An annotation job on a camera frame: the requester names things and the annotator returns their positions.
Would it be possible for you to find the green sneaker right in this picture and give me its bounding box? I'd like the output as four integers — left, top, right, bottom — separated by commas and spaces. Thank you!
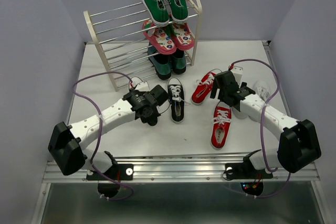
166, 0, 188, 24

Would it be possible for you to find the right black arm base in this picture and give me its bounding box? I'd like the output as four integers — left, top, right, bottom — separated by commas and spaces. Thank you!
222, 150, 273, 198

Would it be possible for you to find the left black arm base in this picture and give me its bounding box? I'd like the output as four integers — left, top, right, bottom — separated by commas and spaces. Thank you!
86, 164, 134, 201

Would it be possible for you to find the green sneaker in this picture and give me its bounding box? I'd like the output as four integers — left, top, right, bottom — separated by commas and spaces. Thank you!
142, 0, 170, 27
166, 0, 188, 24

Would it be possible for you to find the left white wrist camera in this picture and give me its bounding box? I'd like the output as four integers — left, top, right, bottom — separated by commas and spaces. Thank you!
128, 76, 150, 92

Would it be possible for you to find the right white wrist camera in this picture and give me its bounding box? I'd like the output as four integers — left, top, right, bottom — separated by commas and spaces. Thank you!
229, 65, 244, 87

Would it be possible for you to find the pink patterned slipper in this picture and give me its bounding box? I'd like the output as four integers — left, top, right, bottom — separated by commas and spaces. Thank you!
142, 19, 176, 55
170, 23, 195, 51

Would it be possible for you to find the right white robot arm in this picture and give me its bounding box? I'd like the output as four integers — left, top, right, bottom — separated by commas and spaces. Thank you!
211, 71, 321, 177

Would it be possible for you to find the pink patterned slipper right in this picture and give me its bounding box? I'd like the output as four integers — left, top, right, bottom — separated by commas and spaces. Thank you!
170, 23, 195, 51

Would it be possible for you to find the teal suede shoe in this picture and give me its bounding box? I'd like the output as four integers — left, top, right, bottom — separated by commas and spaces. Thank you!
148, 46, 171, 80
171, 49, 186, 74

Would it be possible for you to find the teal suede shoe right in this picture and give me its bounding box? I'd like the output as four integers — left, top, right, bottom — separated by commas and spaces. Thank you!
171, 49, 186, 74

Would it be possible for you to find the red canvas sneaker near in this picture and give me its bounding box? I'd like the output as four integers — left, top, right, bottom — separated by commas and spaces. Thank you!
211, 103, 232, 149

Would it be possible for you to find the aluminium table frame rail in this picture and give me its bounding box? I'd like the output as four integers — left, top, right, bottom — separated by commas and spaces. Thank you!
41, 40, 322, 183

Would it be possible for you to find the pink patterned slipper left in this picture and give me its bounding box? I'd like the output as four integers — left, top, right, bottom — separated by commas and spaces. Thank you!
142, 19, 176, 55

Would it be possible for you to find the black canvas sneaker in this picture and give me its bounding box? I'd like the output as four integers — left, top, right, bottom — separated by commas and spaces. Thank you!
167, 77, 190, 123
147, 116, 159, 126

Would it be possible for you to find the cream metal shoe shelf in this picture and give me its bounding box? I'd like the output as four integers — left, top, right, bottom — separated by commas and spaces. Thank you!
83, 0, 203, 79

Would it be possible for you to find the white fashion sneaker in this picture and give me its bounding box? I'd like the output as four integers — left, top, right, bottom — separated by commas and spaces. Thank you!
253, 80, 270, 101

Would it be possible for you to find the teal suede shoe left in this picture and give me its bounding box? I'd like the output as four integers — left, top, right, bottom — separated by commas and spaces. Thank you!
148, 46, 171, 80

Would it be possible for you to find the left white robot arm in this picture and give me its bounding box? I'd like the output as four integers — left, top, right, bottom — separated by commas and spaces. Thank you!
48, 83, 169, 179

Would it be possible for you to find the white sneaker under arm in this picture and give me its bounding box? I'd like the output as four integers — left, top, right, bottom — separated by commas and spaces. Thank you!
232, 107, 261, 123

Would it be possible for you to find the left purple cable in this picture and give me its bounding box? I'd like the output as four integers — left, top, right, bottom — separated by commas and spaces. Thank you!
72, 71, 136, 201

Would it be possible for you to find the red canvas sneaker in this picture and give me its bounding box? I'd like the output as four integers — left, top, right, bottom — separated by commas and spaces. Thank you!
211, 103, 232, 149
191, 69, 221, 105

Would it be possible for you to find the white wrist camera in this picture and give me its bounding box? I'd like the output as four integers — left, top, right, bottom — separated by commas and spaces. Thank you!
229, 65, 244, 87
128, 76, 150, 92

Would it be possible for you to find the green sneaker left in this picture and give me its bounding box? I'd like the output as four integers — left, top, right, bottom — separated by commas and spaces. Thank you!
142, 0, 170, 27

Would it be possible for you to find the red canvas sneaker far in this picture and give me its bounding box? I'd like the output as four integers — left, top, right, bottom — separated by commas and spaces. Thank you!
191, 69, 221, 105

